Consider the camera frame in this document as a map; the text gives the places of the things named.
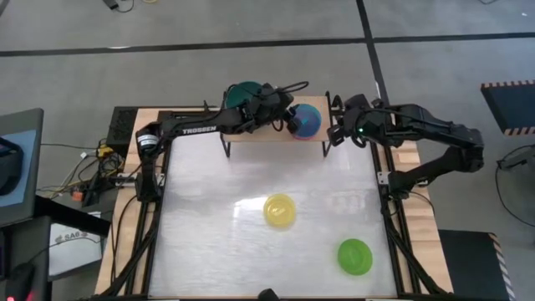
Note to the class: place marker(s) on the orange connector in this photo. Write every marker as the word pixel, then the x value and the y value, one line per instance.
pixel 77 195

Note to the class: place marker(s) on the wooden shelf with black frame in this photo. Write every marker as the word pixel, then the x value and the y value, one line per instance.
pixel 267 137

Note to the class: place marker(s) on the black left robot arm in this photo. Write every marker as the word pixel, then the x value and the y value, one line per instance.
pixel 196 127

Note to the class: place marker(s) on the black clamp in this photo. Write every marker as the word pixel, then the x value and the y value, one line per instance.
pixel 337 103
pixel 206 105

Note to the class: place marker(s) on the black beam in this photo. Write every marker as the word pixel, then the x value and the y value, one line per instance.
pixel 71 215

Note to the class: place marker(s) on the yellow connector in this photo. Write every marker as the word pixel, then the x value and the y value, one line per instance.
pixel 104 151

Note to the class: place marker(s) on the black hazard-striped platform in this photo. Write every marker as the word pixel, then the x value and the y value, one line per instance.
pixel 464 267

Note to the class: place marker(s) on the white labelled box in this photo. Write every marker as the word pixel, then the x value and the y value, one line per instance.
pixel 75 251

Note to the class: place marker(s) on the large teal bowl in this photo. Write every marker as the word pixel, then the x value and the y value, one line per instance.
pixel 242 94

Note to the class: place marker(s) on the black aluminium table frame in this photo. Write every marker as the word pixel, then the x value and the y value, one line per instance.
pixel 393 242

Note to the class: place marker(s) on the small green translucent bowl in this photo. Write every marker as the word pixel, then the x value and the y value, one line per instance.
pixel 355 257

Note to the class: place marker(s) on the grey side table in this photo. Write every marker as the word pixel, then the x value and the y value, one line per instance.
pixel 25 121

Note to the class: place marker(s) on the small cyan translucent bowl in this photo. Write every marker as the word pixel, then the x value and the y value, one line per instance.
pixel 309 123

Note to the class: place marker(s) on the grey metal stand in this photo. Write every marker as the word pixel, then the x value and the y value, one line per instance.
pixel 518 161

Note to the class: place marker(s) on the black headset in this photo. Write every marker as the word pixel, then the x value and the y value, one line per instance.
pixel 8 167

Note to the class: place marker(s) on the black computer mouse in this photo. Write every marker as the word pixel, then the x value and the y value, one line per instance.
pixel 21 282

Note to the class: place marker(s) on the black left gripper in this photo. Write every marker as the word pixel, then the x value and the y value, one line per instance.
pixel 271 108

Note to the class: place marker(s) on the black perforated box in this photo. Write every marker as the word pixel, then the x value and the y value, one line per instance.
pixel 123 125

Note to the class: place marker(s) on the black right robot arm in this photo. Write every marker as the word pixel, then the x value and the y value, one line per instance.
pixel 439 125

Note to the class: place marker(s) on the small yellow translucent bowl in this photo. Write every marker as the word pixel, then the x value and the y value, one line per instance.
pixel 279 211

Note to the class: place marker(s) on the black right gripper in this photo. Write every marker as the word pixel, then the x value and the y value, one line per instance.
pixel 361 117

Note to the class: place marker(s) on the dark hazard-striped mat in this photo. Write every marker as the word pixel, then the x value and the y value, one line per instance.
pixel 514 106

